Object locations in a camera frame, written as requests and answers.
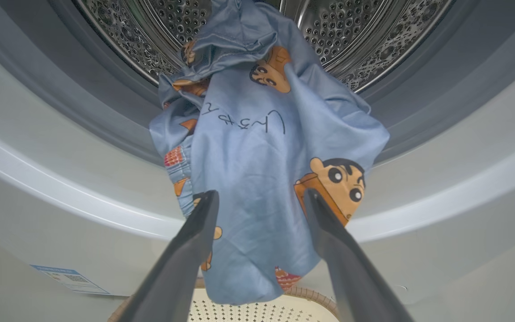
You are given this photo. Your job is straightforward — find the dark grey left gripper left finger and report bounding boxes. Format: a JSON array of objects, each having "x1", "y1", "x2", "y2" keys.
[{"x1": 114, "y1": 190, "x2": 220, "y2": 322}]

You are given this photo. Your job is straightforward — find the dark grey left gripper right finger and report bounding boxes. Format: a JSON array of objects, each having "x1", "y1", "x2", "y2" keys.
[{"x1": 304, "y1": 188, "x2": 415, "y2": 322}]

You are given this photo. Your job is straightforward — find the blue cartoon print pajama pants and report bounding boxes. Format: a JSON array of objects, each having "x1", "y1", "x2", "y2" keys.
[{"x1": 149, "y1": 0, "x2": 391, "y2": 306}]

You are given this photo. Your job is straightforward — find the cream perforated laundry basket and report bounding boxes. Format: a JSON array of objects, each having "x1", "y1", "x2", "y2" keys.
[{"x1": 108, "y1": 285, "x2": 341, "y2": 322}]

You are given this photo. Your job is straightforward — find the white front-load washing machine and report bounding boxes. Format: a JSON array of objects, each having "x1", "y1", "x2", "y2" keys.
[{"x1": 0, "y1": 0, "x2": 515, "y2": 322}]

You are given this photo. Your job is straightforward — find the grey rubber door gasket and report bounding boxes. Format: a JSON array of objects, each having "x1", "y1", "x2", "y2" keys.
[{"x1": 0, "y1": 0, "x2": 515, "y2": 168}]

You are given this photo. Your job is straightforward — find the blue energy label sticker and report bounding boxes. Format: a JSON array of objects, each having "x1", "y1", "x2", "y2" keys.
[{"x1": 30, "y1": 264, "x2": 111, "y2": 296}]

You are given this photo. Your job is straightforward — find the perforated steel washer drum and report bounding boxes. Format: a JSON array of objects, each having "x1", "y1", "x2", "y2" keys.
[{"x1": 72, "y1": 0, "x2": 457, "y2": 95}]

